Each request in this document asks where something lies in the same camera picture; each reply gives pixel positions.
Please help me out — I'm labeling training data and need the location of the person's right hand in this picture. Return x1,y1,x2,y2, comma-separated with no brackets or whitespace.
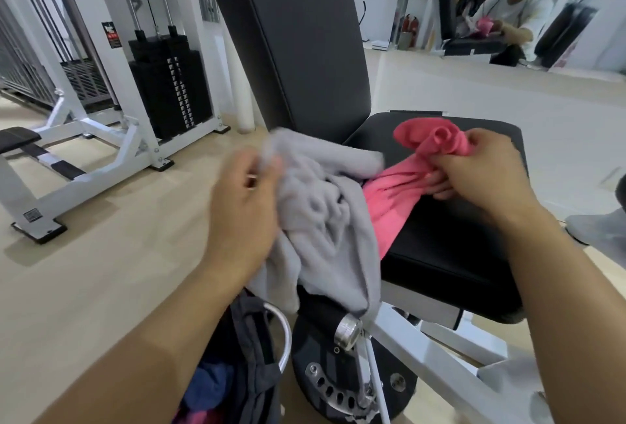
429,127,546,227

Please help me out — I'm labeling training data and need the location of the person's left hand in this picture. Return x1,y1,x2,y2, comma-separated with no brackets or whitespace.
205,147,286,283

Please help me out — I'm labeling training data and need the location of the grey towel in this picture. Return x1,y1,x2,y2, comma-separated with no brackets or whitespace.
246,127,387,320

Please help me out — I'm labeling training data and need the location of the pink towel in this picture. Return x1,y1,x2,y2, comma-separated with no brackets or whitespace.
361,118,478,261
173,408,209,424

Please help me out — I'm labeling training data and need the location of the grey backpack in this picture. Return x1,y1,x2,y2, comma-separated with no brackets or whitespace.
171,291,286,424

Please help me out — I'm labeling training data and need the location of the blue towel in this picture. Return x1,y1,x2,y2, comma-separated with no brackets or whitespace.
185,362,237,411

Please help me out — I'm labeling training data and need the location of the person's left forearm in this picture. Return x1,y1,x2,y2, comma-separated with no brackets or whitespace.
29,262,245,424

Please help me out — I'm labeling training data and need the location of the black seat pad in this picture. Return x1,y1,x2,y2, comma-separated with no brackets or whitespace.
342,110,530,326

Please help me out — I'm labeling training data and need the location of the white vertical pipe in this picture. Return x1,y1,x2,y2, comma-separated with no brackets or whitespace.
222,30,255,135

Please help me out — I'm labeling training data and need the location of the black weight stack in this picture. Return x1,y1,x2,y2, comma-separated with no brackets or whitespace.
128,25,215,142

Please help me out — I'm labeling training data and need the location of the black backrest pad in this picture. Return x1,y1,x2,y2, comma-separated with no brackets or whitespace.
198,0,374,146

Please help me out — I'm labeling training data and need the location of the grey metal railing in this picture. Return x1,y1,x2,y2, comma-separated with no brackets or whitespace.
0,0,118,112

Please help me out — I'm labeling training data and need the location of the white lever with black grip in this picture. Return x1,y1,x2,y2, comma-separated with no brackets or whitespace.
364,340,392,424

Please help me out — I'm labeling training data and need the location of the black bench pad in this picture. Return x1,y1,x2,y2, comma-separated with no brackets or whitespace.
0,127,42,154

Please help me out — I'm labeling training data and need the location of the black handle grip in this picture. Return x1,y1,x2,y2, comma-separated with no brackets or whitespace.
297,286,365,352

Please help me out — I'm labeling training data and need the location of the white weight machine frame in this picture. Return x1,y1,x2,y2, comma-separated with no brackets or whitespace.
0,0,231,245

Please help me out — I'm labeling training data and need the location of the wall mirror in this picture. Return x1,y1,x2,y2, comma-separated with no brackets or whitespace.
361,0,626,73

